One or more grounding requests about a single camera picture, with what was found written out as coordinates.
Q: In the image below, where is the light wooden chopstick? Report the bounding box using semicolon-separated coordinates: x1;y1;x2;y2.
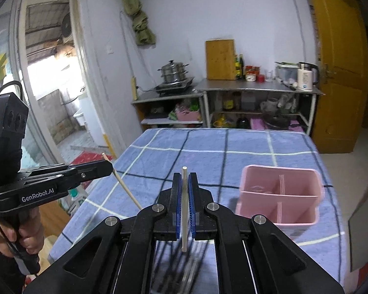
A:
181;167;189;252
112;167;143;210

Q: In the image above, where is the metal kitchen table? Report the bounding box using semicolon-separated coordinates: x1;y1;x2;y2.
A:
195;78;324;136

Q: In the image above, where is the left hand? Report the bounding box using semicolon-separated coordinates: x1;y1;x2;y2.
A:
0;208;44;257

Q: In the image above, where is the red floor mat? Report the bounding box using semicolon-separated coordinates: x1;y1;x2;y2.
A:
70;151;114;190

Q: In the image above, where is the blue checked tablecloth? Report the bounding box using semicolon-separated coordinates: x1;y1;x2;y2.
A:
48;128;346;282

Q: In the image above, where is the black tracker box left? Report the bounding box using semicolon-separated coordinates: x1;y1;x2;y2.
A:
0;92;28;174

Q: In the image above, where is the low metal shelf stand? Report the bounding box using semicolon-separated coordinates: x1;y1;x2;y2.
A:
131;90;206;131

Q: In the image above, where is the pink utensil holder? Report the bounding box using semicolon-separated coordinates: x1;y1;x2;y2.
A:
235;165;324;229

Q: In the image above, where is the stainless steel steamer pot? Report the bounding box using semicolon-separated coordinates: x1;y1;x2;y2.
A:
159;60;188;84

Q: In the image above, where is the red jar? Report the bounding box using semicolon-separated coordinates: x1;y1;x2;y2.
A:
245;65;260;82

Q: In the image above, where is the wooden cutting board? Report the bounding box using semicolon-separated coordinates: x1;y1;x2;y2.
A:
205;39;236;80

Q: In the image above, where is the dark sauce bottle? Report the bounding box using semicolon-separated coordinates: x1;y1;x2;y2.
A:
235;54;244;80

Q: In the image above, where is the white electric kettle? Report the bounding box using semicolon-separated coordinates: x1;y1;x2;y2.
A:
297;62;319;92

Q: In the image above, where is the yellow wooden door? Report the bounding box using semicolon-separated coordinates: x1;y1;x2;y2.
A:
312;0;368;153

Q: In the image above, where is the green hanging cloth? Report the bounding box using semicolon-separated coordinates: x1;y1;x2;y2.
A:
121;0;156;46

